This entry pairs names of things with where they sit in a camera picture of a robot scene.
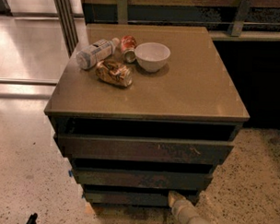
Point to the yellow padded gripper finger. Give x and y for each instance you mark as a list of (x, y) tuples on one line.
[(174, 197)]

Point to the clear plastic water bottle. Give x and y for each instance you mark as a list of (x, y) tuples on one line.
[(96, 52)]

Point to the middle drawer front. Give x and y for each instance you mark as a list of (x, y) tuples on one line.
[(143, 179)]

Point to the blue tape piece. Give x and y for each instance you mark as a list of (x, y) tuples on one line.
[(70, 173)]

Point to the top drawer front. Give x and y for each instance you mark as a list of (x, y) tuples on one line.
[(143, 150)]

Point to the drawer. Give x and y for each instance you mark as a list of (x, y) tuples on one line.
[(143, 150), (143, 179), (122, 198)]

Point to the brown drawer cabinet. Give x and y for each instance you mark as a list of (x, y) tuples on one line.
[(191, 98)]

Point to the metal railing post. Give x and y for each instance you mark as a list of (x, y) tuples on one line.
[(66, 19)]

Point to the black object on floor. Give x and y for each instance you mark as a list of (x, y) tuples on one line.
[(32, 219)]

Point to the crushed brown snack can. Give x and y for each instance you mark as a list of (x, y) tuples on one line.
[(117, 74)]

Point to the white bowl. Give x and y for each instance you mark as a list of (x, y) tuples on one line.
[(152, 56)]

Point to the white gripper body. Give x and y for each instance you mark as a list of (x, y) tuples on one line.
[(181, 206)]

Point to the red soda can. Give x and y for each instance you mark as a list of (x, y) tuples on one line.
[(128, 44)]

